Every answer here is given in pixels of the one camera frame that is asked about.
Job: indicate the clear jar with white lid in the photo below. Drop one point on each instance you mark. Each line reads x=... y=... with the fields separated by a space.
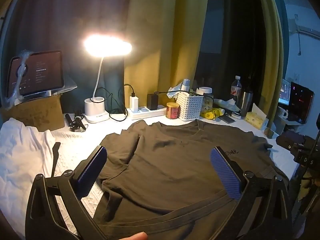
x=206 y=90

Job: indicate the pale spray bottle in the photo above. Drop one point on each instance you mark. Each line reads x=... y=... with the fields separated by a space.
x=186 y=85

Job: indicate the yellow snack bag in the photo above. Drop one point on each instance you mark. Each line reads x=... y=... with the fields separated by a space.
x=211 y=113

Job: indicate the red candle jar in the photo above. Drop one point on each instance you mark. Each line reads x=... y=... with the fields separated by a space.
x=173 y=111

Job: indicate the white desk lamp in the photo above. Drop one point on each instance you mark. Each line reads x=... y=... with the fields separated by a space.
x=96 y=112

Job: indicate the steel tumbler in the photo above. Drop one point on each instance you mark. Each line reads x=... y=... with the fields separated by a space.
x=245 y=102

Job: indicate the dark olive t-shirt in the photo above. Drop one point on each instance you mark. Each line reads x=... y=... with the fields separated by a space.
x=170 y=167

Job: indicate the black charger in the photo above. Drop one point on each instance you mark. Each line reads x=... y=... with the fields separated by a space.
x=152 y=102

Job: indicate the soft tissue pack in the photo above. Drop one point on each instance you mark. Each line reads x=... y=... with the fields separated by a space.
x=225 y=103

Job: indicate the white mug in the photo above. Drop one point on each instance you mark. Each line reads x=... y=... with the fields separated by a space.
x=282 y=112

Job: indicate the dark phone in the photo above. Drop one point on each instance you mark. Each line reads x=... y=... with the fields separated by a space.
x=227 y=119

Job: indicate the lit computer monitor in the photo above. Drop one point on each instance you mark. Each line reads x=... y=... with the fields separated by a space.
x=285 y=91

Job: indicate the person's left hand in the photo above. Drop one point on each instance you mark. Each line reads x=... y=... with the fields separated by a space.
x=137 y=237

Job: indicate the brown cardboard box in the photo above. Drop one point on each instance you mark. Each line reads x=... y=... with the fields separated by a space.
x=37 y=112

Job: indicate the clear water bottle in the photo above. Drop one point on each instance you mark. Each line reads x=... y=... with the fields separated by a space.
x=236 y=90

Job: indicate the white power strip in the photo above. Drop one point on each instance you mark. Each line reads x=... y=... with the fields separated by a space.
x=147 y=114

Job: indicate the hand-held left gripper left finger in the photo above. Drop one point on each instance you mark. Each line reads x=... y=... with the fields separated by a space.
x=93 y=170

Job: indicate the white charger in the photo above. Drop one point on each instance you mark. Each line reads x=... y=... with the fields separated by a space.
x=134 y=103

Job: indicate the white air conditioner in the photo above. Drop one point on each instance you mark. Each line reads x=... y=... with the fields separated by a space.
x=306 y=28

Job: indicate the white cloth with black stripe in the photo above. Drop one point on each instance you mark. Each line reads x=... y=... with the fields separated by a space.
x=22 y=152

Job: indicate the black stick device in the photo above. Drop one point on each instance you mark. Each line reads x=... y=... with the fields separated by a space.
x=68 y=120

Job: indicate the yellow curtain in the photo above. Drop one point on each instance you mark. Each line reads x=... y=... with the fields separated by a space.
x=160 y=42
x=273 y=42

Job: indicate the yellow tissue box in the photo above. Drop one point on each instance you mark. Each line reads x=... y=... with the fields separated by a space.
x=255 y=118

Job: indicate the black tablet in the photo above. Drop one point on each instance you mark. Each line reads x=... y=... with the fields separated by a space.
x=37 y=72

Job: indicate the dark teal curtain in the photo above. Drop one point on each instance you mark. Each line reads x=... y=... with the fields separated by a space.
x=62 y=17

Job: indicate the white perforated basket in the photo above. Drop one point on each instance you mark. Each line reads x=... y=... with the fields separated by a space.
x=190 y=107

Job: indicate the white textured bed sheet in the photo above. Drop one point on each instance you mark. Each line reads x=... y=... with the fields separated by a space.
x=72 y=152

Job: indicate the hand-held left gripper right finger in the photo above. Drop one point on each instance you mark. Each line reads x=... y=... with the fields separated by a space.
x=224 y=172

